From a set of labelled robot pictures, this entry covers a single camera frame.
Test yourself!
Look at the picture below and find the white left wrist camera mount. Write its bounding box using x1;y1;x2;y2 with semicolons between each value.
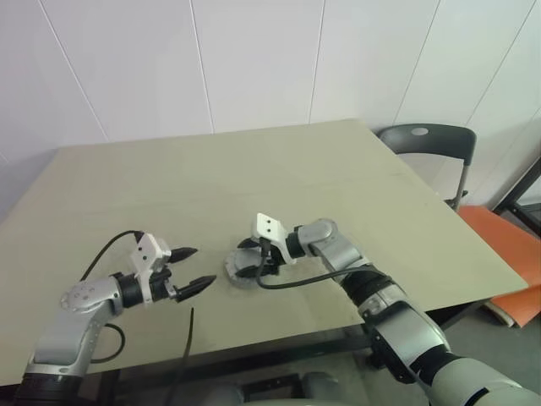
129;233;172;305

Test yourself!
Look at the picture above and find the black table frame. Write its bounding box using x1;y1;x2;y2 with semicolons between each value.
117;304;491;381

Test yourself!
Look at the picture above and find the black folding chair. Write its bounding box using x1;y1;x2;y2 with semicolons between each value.
375;123;478;211

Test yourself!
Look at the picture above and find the black metal door frame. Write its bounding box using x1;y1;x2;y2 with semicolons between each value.
494;162;541;238

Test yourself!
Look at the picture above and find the orange chair seat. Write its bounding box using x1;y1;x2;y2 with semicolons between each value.
458;205;541;329

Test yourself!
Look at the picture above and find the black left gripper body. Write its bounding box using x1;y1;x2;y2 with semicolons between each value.
148;240;183;302

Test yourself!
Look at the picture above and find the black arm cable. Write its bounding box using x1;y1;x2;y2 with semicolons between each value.
78;230;145;363
255;239;373;291

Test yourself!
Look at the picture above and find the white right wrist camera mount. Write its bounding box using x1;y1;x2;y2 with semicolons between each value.
252;212;297;266

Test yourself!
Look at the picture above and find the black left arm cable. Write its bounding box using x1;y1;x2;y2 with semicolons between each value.
78;230;145;363

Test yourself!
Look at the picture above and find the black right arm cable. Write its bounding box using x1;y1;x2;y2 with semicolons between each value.
255;239;373;291

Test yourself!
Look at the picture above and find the loose black cable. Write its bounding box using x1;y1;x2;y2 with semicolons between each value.
167;307;195;406

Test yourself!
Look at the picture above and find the black flat bar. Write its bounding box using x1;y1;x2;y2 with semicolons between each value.
238;374;305;399

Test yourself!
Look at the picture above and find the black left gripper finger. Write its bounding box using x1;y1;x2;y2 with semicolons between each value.
175;274;218;302
168;246;199;264

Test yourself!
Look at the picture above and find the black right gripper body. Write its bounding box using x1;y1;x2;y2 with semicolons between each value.
257;239;284;276

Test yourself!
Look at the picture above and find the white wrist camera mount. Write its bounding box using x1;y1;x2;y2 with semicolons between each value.
129;233;172;305
252;212;297;266

